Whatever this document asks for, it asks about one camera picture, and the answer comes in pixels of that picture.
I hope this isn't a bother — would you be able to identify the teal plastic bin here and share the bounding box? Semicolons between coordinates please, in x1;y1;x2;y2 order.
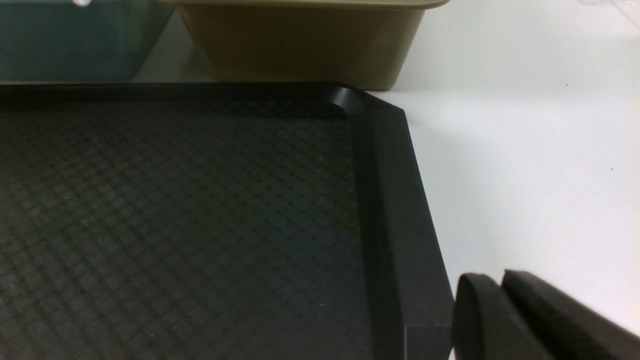
0;0;174;83

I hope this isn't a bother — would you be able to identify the brown plastic bin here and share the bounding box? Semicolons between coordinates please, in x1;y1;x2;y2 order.
174;0;446;91

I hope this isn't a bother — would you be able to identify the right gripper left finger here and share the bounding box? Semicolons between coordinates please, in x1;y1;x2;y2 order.
451;273;554;360

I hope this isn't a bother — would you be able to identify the black serving tray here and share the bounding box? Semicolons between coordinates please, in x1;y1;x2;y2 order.
0;83;453;360

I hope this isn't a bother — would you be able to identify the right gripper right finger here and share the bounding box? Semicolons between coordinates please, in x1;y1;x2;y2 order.
502;269;640;360

